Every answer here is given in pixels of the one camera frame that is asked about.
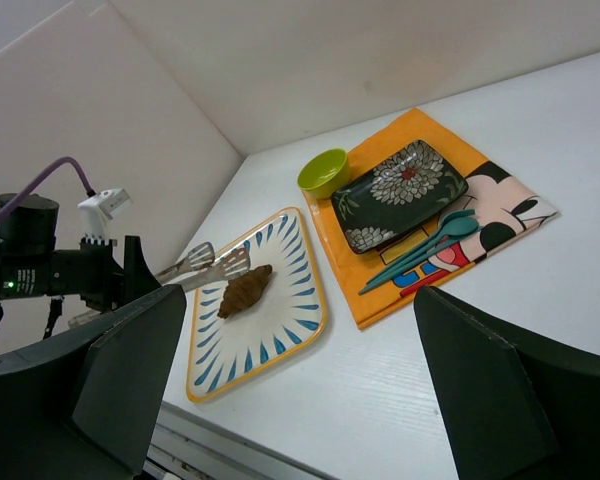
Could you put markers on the aluminium frame rail front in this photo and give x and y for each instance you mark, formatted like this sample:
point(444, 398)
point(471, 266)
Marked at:
point(182, 444)

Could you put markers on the teal plastic spoon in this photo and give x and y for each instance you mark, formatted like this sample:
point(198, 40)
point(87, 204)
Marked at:
point(453, 227)

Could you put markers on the silver metal tongs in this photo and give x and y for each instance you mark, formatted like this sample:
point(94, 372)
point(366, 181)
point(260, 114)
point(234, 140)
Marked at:
point(199, 267)

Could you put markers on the white blue-patterned rectangular plate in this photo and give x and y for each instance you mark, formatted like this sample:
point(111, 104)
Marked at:
point(290, 314)

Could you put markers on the brown croissant bread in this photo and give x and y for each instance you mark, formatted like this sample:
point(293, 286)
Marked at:
point(245, 291)

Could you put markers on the black floral square plate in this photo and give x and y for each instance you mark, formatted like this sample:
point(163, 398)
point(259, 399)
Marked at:
point(396, 196)

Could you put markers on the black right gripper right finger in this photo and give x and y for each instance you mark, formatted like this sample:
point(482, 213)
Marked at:
point(515, 404)

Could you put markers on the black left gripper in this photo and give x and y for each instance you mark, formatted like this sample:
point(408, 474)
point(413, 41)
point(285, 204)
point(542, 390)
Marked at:
point(90, 272)

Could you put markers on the green small bowl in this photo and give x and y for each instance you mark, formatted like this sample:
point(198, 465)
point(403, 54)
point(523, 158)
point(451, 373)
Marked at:
point(325, 173)

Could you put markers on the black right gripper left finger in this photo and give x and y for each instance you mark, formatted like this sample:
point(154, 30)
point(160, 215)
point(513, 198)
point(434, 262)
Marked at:
point(83, 404)

